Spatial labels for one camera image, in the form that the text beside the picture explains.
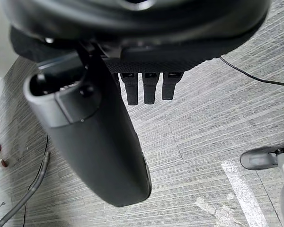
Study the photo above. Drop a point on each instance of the dark robot foot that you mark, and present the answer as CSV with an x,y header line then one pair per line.
x,y
259,160

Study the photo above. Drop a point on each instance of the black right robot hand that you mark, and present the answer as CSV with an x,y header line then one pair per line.
x,y
94,146

